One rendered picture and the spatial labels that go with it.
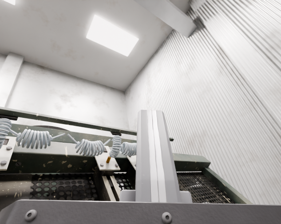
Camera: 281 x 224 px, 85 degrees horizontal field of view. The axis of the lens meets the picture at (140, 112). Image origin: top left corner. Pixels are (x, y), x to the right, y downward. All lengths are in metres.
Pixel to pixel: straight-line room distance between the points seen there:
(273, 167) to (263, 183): 0.25
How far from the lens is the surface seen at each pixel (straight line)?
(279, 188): 2.62
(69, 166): 0.80
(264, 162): 2.63
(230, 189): 1.41
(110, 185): 0.73
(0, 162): 0.67
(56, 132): 1.29
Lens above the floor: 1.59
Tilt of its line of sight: 33 degrees up
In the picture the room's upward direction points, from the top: 11 degrees counter-clockwise
